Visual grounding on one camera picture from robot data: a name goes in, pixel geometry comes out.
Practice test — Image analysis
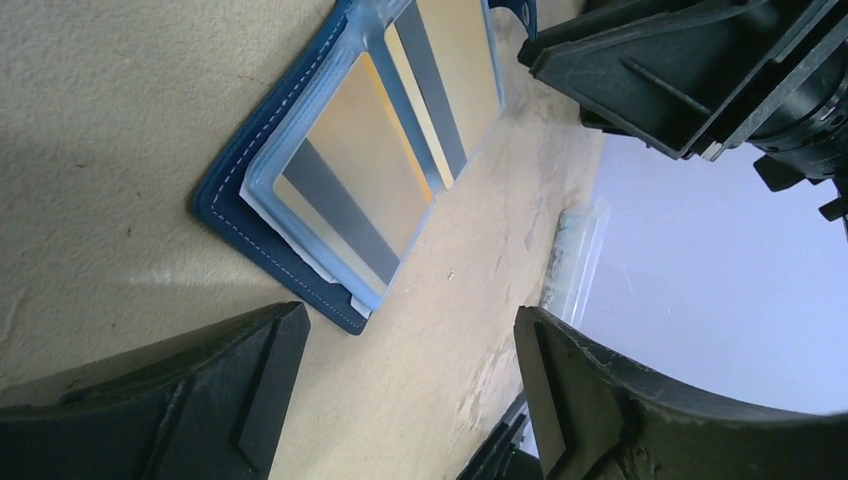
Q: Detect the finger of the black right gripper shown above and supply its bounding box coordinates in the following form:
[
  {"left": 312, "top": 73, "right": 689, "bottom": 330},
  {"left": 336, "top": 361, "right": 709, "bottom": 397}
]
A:
[{"left": 518, "top": 1, "right": 769, "bottom": 67}]

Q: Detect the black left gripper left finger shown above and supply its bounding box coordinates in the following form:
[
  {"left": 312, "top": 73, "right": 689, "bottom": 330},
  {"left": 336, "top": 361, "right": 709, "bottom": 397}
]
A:
[{"left": 1, "top": 302, "right": 310, "bottom": 479}]

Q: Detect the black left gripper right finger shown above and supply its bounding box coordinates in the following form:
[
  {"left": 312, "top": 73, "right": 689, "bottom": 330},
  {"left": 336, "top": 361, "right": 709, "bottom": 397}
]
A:
[{"left": 514, "top": 306, "right": 847, "bottom": 479}]

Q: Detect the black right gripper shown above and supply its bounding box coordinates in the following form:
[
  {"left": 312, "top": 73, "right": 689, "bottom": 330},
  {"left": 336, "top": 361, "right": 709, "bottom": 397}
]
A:
[{"left": 529, "top": 1, "right": 847, "bottom": 222}]

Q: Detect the gold credit card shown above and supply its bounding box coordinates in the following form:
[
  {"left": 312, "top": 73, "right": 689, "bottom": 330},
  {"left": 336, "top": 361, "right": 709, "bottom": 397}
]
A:
[
  {"left": 384, "top": 1, "right": 504, "bottom": 190},
  {"left": 273, "top": 53, "right": 433, "bottom": 303}
]

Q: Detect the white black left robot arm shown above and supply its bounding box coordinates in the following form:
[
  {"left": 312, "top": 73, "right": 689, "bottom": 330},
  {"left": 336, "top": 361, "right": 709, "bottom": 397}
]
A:
[{"left": 1, "top": 302, "right": 847, "bottom": 479}]

